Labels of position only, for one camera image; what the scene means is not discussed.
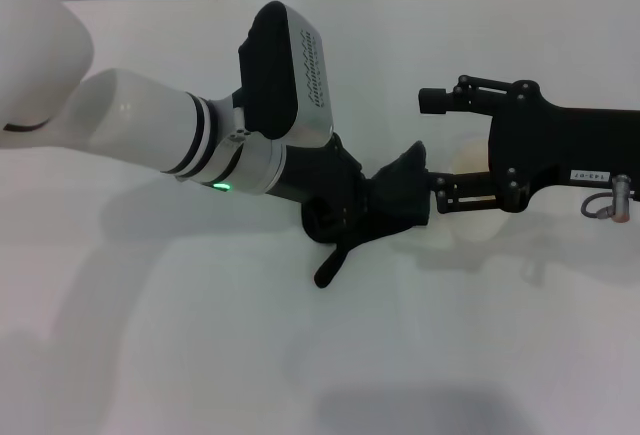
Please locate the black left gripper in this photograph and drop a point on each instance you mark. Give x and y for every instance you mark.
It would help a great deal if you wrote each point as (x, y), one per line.
(320, 175)

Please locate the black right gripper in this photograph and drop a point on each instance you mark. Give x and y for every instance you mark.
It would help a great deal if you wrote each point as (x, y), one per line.
(565, 145)

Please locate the dark blue rag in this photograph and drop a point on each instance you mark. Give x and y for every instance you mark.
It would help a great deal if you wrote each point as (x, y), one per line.
(400, 195)

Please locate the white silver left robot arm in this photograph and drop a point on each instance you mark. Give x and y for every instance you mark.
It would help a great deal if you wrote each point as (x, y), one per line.
(150, 120)

